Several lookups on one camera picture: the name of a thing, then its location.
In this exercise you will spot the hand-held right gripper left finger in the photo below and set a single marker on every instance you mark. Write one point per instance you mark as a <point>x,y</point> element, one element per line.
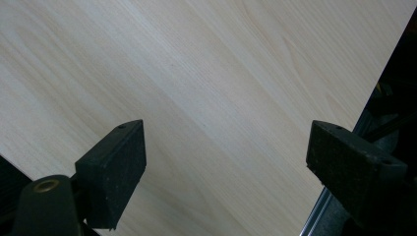
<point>113,177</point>

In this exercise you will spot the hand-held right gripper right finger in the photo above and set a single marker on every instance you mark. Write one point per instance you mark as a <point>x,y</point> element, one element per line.
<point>350,173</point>

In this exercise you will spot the black metal rod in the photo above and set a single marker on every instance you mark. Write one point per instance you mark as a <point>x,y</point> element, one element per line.
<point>395,126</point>

